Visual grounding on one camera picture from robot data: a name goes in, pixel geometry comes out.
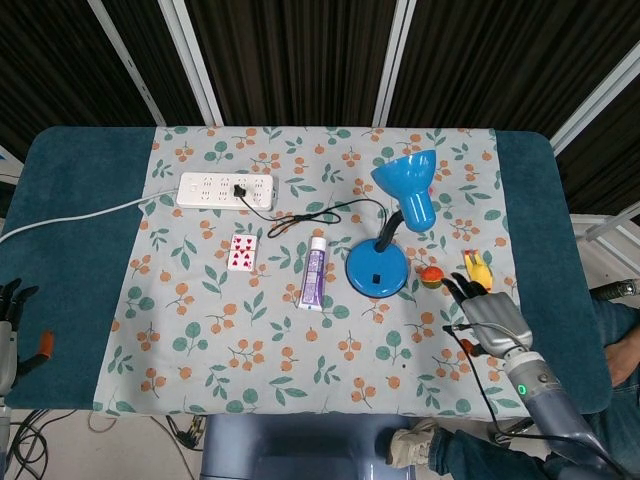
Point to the purple white toothpaste tube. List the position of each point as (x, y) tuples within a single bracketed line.
[(314, 277)]

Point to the white aluminium frame rack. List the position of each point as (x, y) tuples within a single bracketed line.
[(607, 240)]

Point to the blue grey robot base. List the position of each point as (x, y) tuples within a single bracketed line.
[(300, 450)]

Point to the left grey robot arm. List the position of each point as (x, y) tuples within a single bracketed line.
[(3, 430)]

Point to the person's bare hand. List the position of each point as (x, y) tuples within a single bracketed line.
[(625, 362)]

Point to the blue gooseneck desk lamp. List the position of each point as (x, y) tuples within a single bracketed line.
[(375, 265)]

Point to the white metal frame post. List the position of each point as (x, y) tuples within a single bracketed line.
[(127, 65), (192, 65), (595, 105), (395, 65)]

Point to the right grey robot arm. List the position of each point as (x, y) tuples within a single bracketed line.
[(545, 400)]

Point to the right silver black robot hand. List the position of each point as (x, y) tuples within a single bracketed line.
[(495, 320)]

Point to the orange green striped ball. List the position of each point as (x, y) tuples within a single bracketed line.
[(431, 277)]

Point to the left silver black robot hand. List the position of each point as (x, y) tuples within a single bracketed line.
[(7, 350)]

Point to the yellow rubber chicken toy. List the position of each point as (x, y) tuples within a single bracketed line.
[(480, 274)]

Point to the deck of playing cards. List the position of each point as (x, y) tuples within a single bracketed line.
[(244, 254)]

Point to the floral orange leaf tablecloth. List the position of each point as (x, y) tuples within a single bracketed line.
[(300, 350)]

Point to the white power strip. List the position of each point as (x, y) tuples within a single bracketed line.
[(205, 192)]

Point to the white sneaker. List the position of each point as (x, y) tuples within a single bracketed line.
[(412, 445)]

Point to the teal plush table cover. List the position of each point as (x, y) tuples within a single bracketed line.
[(65, 300)]

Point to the dark pleated curtain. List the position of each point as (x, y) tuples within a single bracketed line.
[(300, 55)]

